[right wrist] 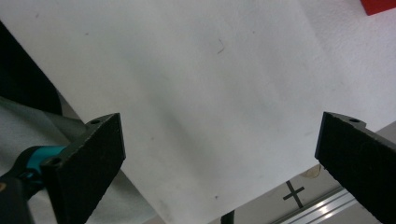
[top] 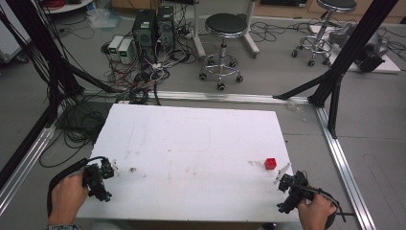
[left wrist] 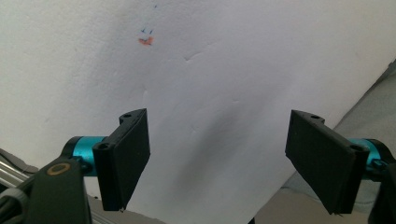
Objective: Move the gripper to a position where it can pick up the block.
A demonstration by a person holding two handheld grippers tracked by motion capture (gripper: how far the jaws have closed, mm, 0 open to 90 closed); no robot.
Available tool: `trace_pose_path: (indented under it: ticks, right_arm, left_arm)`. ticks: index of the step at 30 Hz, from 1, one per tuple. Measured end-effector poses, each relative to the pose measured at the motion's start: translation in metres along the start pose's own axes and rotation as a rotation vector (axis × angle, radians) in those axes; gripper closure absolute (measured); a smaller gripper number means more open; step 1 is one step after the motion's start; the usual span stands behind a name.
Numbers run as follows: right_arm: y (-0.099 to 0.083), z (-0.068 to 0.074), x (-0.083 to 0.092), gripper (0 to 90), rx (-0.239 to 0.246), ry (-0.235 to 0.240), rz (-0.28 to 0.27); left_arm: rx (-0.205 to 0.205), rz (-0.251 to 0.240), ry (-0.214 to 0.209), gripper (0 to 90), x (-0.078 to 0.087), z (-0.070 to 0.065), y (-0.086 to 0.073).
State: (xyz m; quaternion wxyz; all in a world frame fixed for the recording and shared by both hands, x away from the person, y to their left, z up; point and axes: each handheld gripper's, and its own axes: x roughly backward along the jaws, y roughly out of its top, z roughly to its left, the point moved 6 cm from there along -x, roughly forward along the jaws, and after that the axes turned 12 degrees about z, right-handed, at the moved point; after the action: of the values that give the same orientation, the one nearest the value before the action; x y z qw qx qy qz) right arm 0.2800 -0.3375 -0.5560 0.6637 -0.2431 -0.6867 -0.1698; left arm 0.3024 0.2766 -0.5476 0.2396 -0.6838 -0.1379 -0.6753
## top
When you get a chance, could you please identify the black frame post with cables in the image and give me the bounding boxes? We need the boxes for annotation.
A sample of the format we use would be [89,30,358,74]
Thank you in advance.
[0,0,125,128]

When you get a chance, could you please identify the white power supply unit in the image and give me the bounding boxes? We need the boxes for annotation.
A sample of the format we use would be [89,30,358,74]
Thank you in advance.
[117,38,134,65]
[107,34,125,61]

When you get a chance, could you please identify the white panel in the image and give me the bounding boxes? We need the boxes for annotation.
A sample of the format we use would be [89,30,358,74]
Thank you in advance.
[0,0,33,64]

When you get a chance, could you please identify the person's right hand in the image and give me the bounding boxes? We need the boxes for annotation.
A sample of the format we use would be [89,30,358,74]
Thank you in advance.
[296,193,338,230]

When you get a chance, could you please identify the person's left hand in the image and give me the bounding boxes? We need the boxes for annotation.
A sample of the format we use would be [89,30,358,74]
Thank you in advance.
[47,172,90,226]

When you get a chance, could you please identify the white stand legs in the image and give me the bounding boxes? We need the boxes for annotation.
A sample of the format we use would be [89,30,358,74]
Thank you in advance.
[191,0,261,60]

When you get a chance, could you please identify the person's denim sleeve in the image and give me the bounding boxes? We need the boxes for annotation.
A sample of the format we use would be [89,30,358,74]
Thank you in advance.
[47,223,82,230]

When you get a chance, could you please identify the clear plastic bag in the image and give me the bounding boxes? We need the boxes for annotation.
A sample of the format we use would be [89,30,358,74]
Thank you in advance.
[86,7,123,31]

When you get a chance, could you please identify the grey machine on white board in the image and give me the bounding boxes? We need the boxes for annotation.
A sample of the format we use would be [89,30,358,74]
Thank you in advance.
[327,22,402,75]

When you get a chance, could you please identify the black round stool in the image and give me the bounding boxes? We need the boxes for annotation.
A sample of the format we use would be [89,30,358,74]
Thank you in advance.
[198,12,254,92]
[290,0,358,68]

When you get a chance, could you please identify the black braced frame post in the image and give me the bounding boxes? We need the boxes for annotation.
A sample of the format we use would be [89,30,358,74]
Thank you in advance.
[272,0,400,140]

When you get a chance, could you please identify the red cube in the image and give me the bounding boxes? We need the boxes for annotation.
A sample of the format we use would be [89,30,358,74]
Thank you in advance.
[263,156,278,171]

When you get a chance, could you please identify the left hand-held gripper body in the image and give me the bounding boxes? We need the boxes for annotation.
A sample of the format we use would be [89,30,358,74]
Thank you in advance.
[82,157,115,203]

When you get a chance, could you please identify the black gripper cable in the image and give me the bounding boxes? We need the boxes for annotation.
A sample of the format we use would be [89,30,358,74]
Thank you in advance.
[288,183,356,223]
[46,155,108,219]

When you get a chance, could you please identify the black floor cables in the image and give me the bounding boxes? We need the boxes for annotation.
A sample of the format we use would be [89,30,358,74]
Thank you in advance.
[248,18,324,44]

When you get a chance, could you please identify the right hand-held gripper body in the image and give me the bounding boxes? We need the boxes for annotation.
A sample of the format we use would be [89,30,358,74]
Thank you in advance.
[276,170,317,215]

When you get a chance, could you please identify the aluminium floor rail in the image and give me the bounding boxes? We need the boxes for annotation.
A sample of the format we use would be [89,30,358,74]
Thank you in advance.
[313,105,378,230]
[0,125,57,216]
[81,89,311,105]

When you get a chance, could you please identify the black computer tower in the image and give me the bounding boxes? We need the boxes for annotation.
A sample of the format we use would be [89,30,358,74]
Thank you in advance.
[155,5,176,55]
[131,8,158,64]

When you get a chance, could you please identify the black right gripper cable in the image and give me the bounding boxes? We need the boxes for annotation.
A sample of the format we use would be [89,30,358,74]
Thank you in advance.
[288,183,356,223]

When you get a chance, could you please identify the black cable coil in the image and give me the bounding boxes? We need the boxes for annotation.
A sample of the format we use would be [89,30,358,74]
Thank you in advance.
[38,101,111,169]

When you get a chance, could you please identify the white round table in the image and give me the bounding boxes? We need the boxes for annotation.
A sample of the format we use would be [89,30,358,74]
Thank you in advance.
[42,0,94,15]

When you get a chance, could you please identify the tangle of floor cables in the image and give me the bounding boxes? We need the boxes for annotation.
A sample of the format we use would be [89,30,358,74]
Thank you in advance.
[101,41,197,106]

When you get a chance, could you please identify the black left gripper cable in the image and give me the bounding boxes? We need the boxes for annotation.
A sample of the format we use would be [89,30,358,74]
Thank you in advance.
[46,155,108,219]

